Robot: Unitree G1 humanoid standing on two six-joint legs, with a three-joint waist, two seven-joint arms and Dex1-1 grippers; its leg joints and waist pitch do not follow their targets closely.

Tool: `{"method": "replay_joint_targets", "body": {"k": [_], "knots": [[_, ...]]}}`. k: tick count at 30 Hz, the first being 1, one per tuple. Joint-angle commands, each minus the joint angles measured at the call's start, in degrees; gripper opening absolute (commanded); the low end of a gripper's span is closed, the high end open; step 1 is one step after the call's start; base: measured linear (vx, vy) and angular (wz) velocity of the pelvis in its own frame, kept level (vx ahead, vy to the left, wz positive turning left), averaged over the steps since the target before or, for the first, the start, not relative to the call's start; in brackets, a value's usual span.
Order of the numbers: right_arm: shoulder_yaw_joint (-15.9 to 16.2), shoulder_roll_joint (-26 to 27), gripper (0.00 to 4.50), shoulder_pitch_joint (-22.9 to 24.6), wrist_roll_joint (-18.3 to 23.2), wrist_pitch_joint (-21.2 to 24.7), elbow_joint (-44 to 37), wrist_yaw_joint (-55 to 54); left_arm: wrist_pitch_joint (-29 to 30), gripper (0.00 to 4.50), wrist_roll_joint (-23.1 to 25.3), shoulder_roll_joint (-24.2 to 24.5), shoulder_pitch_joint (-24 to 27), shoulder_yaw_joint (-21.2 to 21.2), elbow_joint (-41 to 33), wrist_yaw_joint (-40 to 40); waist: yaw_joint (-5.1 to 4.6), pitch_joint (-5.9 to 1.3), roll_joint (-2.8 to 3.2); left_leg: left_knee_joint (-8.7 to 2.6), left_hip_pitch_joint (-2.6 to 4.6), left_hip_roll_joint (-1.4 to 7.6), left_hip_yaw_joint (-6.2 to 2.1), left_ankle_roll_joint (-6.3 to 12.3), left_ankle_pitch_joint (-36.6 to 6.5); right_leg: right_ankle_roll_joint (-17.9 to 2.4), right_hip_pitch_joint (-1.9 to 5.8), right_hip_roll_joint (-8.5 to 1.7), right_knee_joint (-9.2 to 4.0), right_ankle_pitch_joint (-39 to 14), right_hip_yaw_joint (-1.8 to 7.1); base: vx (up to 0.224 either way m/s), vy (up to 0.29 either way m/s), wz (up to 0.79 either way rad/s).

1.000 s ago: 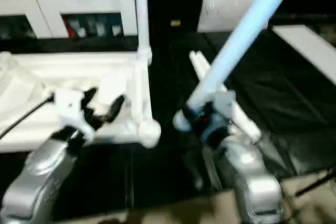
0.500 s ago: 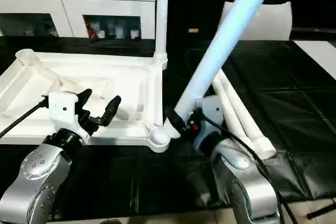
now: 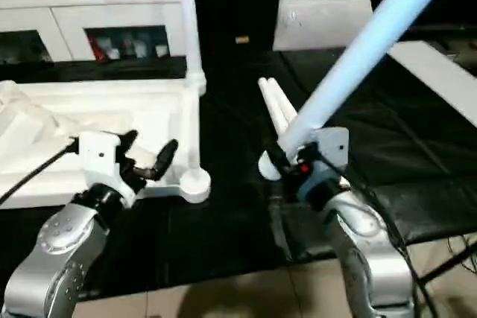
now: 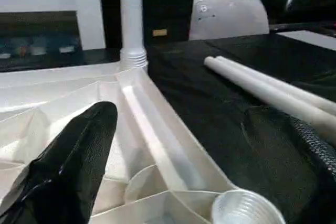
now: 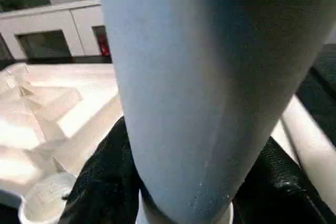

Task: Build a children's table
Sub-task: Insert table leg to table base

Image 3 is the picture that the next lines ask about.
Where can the black tripod leg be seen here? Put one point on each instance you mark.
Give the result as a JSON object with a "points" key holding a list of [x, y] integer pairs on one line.
{"points": [[447, 266]]}

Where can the white glass-door cabinet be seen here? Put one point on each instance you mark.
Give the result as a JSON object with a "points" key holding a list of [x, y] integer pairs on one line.
{"points": [[37, 12]]}

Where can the white plastic table top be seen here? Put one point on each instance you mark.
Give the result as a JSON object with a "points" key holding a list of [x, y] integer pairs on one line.
{"points": [[112, 102]]}

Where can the red packet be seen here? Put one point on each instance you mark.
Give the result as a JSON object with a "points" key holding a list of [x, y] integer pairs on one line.
{"points": [[97, 48]]}

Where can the white table leg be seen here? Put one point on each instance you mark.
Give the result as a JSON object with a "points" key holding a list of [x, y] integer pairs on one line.
{"points": [[354, 61], [192, 35], [279, 98], [270, 102]]}

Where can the white jar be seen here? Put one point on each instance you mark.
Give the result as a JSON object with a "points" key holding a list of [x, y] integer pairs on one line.
{"points": [[139, 49]]}

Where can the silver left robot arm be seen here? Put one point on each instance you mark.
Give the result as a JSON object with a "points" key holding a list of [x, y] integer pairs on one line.
{"points": [[56, 251]]}

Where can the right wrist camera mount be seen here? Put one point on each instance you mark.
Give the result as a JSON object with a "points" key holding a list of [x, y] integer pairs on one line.
{"points": [[331, 150]]}

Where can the small white cup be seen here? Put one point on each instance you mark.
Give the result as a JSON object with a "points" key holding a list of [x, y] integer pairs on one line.
{"points": [[114, 53], [160, 50]]}

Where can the white chair back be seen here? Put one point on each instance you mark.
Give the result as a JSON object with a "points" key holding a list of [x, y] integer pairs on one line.
{"points": [[320, 20]]}

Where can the black cabinet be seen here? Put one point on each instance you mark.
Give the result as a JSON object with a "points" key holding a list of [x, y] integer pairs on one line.
{"points": [[238, 5]]}

